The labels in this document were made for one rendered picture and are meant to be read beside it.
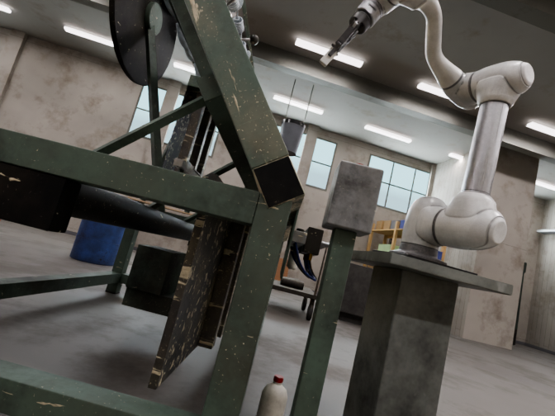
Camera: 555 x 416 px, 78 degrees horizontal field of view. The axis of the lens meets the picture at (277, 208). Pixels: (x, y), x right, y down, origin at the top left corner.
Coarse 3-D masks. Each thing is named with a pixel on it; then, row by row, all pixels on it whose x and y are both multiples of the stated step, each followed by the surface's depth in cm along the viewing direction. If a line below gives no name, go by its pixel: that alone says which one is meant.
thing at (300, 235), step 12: (312, 228) 120; (288, 240) 135; (300, 240) 118; (312, 240) 119; (288, 252) 114; (300, 252) 137; (312, 252) 119; (288, 264) 157; (300, 264) 118; (312, 276) 123
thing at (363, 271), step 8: (352, 264) 502; (352, 272) 501; (360, 272) 500; (368, 272) 500; (352, 280) 499; (360, 280) 499; (368, 280) 499; (352, 288) 497; (360, 288) 497; (368, 288) 497; (344, 296) 496; (352, 296) 496; (360, 296) 495; (344, 304) 494; (352, 304) 494; (360, 304) 494; (344, 312) 494; (352, 312) 492; (360, 312) 492; (344, 320) 502; (352, 320) 502; (360, 320) 502
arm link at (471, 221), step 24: (480, 72) 140; (504, 72) 131; (528, 72) 129; (480, 96) 138; (504, 96) 132; (480, 120) 136; (504, 120) 133; (480, 144) 133; (480, 168) 130; (480, 192) 129; (456, 216) 129; (480, 216) 122; (456, 240) 129; (480, 240) 122
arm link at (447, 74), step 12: (396, 0) 120; (408, 0) 116; (420, 0) 115; (432, 0) 117; (432, 12) 120; (432, 24) 124; (432, 36) 129; (432, 48) 135; (432, 60) 141; (444, 60) 142; (432, 72) 148; (444, 72) 144; (456, 72) 144; (444, 84) 148
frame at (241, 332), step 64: (0, 128) 95; (0, 192) 93; (64, 192) 94; (128, 192) 92; (192, 192) 92; (256, 192) 92; (128, 256) 302; (192, 256) 100; (256, 256) 89; (192, 320) 121; (256, 320) 87; (0, 384) 85; (64, 384) 90
